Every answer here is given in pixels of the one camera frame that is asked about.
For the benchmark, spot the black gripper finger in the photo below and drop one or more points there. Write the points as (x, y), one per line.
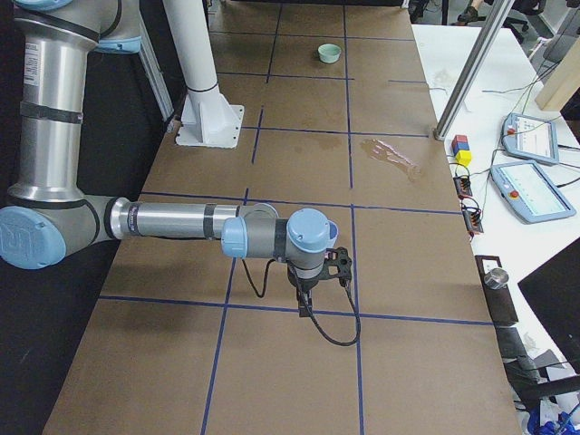
(303, 303)

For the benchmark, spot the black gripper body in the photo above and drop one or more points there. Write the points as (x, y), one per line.
(307, 285)

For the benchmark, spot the mint green bowl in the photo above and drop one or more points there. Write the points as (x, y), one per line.
(329, 53)

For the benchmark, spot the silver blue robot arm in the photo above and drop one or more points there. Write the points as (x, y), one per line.
(49, 217)

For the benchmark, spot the black electronics board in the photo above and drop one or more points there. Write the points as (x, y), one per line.
(463, 186)
(473, 219)

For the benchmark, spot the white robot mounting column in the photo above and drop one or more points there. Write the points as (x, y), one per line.
(207, 119)

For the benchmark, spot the yellow block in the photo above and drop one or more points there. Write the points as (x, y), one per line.
(463, 157)

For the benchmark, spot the red blue block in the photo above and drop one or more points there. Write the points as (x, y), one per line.
(460, 143)

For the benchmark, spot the near teach pendant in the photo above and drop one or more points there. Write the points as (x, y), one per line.
(530, 192)

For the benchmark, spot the teach pendant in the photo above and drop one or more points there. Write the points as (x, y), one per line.
(529, 137)
(530, 192)

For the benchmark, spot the black monitor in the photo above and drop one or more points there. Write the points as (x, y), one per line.
(552, 292)

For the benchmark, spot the far teach pendant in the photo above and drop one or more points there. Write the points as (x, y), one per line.
(529, 137)

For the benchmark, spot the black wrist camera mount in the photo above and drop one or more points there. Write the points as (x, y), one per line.
(337, 267)

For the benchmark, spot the aluminium frame post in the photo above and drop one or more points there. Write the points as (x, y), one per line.
(486, 37)

